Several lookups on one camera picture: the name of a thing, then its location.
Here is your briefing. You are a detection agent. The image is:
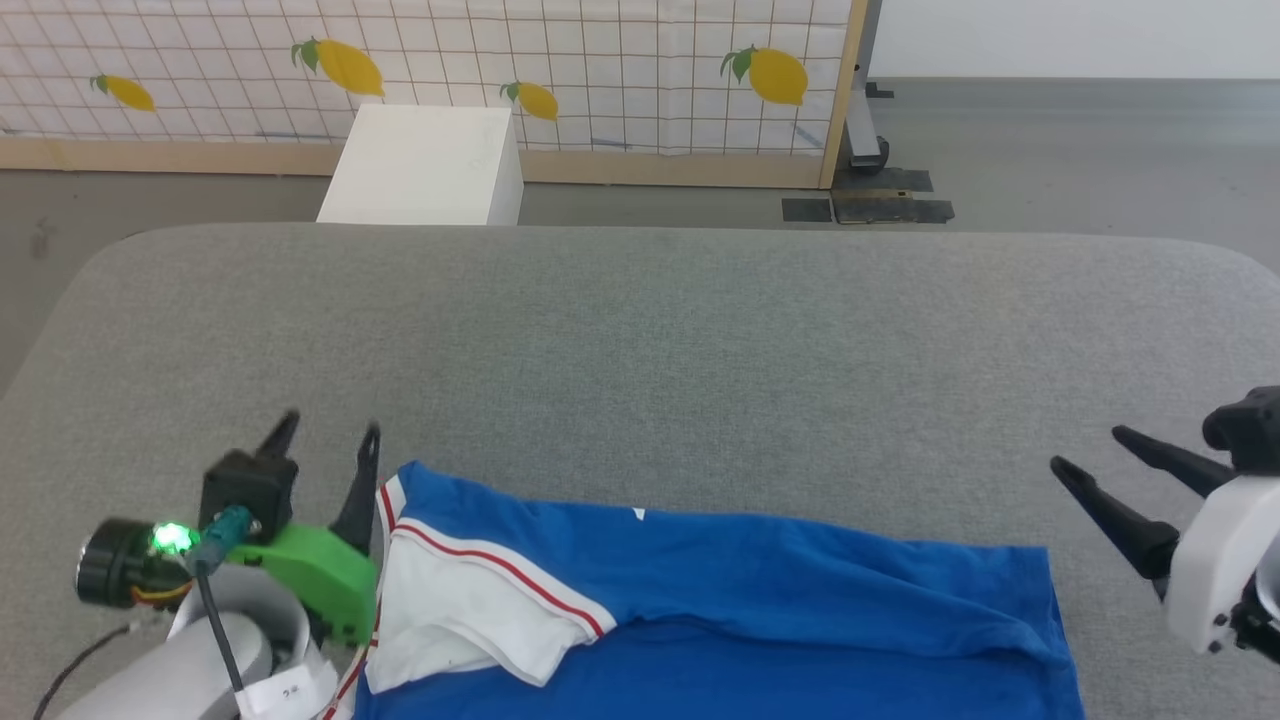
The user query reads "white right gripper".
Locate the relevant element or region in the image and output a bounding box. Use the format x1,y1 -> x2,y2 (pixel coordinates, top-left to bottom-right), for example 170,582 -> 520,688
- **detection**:
1049,425 -> 1280,657

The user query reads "grey metal post with caster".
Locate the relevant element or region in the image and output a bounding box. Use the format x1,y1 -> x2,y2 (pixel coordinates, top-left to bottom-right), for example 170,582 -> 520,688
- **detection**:
845,0 -> 894,172

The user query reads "lemon print wooden frame partition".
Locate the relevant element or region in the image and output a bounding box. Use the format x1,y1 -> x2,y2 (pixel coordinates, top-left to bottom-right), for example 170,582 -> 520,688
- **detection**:
0,0 -> 870,190

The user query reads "teal plug black left cable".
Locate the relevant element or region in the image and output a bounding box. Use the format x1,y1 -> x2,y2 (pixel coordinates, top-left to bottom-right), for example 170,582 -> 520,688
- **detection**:
185,505 -> 259,701

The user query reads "blue white basketball jersey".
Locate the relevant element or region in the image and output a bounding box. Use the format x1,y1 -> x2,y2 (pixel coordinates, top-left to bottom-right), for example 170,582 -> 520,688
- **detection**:
320,460 -> 1087,720

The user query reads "white rectangular box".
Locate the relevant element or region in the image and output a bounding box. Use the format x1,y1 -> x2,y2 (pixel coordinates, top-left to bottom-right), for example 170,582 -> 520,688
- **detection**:
316,104 -> 525,227

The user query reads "large black floor tape patch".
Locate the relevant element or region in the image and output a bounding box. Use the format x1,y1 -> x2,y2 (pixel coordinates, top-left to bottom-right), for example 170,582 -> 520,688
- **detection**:
832,168 -> 955,226

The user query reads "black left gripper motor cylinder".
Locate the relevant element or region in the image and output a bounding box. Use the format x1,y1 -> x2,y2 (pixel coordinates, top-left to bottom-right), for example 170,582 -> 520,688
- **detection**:
75,517 -> 193,610

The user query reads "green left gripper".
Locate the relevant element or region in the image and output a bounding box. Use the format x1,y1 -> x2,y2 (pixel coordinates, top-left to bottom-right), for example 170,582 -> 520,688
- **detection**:
228,410 -> 384,647

